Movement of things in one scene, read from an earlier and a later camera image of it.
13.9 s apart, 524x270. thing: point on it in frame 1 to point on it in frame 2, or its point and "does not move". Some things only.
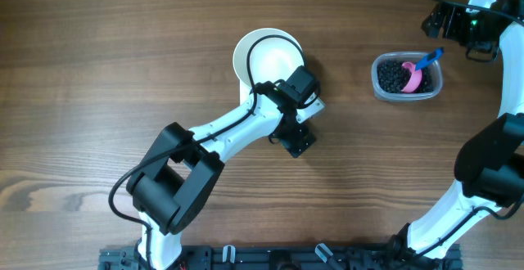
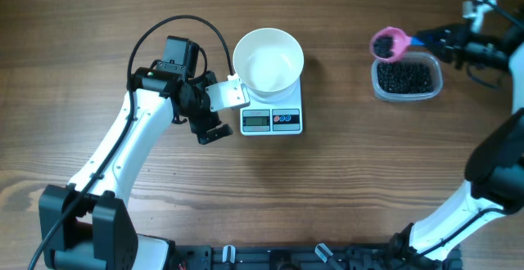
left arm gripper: (286, 141) to (207, 122)
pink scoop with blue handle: (417, 74) to (400, 42)
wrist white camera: (311, 110) to (230, 94)
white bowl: (272, 60) does not move
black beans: (392, 77) does not move
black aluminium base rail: (282, 257) does not move
